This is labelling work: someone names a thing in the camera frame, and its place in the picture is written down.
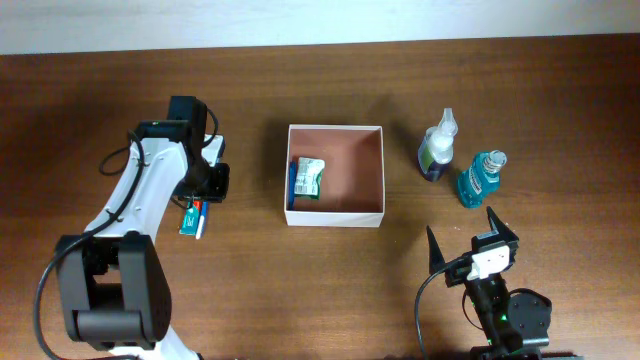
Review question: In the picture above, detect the green white soap packet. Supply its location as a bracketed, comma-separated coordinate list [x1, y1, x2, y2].
[293, 157, 325, 200]

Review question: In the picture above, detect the red green toothpaste tube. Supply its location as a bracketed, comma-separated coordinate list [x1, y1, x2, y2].
[179, 200, 202, 236]

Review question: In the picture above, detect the blue white toothbrush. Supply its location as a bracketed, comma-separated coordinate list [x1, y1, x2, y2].
[195, 201, 209, 239]

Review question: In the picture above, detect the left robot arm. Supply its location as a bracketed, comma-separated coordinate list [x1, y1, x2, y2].
[47, 96, 230, 359]

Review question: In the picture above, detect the purple foam soap bottle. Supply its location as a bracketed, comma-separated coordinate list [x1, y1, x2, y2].
[417, 108, 458, 182]

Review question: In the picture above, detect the teal mouthwash bottle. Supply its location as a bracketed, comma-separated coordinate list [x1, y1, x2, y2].
[457, 150, 507, 208]

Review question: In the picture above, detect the pink cardboard box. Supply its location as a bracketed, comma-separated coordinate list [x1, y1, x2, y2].
[283, 124, 385, 228]

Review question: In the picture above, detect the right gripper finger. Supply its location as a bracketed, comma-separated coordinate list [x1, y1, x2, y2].
[426, 226, 446, 274]
[486, 206, 519, 264]

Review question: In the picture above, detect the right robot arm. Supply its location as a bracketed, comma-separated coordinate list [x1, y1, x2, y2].
[414, 208, 552, 359]

